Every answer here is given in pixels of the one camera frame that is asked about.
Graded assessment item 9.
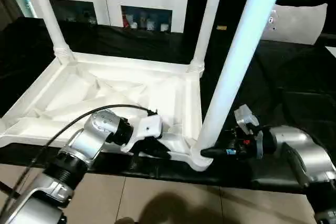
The white plastic table top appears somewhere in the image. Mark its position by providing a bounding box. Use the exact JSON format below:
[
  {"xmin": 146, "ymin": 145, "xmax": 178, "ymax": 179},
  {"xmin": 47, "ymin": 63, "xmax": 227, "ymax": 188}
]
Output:
[{"xmin": 0, "ymin": 51, "xmax": 214, "ymax": 173}]

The white plastic table leg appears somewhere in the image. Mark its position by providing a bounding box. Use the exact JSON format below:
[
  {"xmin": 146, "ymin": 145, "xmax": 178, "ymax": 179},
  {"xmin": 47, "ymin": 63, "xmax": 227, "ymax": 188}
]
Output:
[
  {"xmin": 187, "ymin": 0, "xmax": 228, "ymax": 74},
  {"xmin": 194, "ymin": 0, "xmax": 289, "ymax": 157},
  {"xmin": 24, "ymin": 0, "xmax": 75, "ymax": 64}
]

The black work mat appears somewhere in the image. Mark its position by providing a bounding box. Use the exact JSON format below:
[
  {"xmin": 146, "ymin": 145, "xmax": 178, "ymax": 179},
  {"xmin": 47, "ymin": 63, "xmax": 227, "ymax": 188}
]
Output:
[{"xmin": 0, "ymin": 16, "xmax": 336, "ymax": 194}]

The white padded sheet with fitting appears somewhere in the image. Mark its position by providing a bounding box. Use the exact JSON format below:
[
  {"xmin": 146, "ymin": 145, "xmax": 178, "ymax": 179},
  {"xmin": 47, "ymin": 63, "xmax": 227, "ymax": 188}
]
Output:
[{"xmin": 259, "ymin": 2, "xmax": 329, "ymax": 46}]

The black stand leg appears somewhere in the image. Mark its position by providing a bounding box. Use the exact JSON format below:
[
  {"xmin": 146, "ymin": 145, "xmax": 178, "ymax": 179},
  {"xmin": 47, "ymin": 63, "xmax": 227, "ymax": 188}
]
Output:
[{"xmin": 0, "ymin": 181, "xmax": 23, "ymax": 199}]

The grey curtain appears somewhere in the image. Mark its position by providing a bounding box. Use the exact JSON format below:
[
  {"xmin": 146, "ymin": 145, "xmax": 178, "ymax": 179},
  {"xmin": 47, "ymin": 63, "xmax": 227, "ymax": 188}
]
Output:
[{"xmin": 0, "ymin": 0, "xmax": 25, "ymax": 31}]

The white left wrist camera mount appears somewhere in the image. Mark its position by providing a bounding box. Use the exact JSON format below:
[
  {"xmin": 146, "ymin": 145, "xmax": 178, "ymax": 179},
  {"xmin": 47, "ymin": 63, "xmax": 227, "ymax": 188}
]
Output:
[{"xmin": 121, "ymin": 114, "xmax": 164, "ymax": 154}]

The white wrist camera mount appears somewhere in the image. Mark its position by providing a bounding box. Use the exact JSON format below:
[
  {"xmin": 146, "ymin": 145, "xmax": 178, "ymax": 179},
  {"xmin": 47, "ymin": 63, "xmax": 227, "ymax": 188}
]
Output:
[
  {"xmin": 233, "ymin": 104, "xmax": 261, "ymax": 136},
  {"xmin": 121, "ymin": 114, "xmax": 164, "ymax": 154}
]

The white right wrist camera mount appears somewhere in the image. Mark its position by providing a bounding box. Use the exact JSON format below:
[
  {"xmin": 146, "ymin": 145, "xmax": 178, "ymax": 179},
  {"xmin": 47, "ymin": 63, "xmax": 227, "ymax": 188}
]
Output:
[{"xmin": 233, "ymin": 104, "xmax": 261, "ymax": 136}]

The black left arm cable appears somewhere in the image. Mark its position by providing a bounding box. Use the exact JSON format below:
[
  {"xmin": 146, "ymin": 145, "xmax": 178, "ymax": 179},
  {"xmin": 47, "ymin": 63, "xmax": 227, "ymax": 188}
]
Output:
[{"xmin": 0, "ymin": 104, "xmax": 159, "ymax": 220}]

